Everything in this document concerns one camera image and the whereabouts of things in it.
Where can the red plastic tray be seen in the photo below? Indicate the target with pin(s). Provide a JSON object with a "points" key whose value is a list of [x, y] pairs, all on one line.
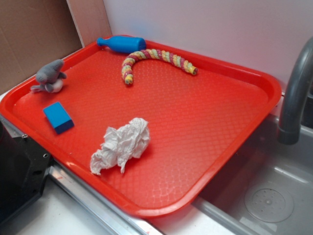
{"points": [[196, 122]]}

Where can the crumpled white paper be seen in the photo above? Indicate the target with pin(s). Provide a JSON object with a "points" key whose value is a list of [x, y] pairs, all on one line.
{"points": [[121, 145]]}

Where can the grey toy sink basin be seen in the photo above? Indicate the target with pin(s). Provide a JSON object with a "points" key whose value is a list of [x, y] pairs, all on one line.
{"points": [[266, 188]]}

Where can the brown cardboard panel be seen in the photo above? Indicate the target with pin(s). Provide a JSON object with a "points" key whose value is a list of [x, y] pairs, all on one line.
{"points": [[32, 34]]}

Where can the blue rectangular block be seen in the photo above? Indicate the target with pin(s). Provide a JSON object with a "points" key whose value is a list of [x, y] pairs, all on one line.
{"points": [[58, 118]]}

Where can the blue plastic bottle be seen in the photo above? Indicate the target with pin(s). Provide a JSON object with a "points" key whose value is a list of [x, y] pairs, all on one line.
{"points": [[123, 44]]}

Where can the multicolour braided rope toy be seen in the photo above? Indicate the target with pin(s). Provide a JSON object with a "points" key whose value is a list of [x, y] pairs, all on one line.
{"points": [[155, 54]]}

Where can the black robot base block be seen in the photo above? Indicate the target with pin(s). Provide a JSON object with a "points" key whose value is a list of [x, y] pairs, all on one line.
{"points": [[24, 166]]}

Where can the grey toy faucet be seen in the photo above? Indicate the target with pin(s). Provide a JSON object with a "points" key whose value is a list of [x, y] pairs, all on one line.
{"points": [[297, 107]]}

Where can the grey plush toy animal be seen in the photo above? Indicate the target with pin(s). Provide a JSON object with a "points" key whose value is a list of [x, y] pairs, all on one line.
{"points": [[50, 77]]}

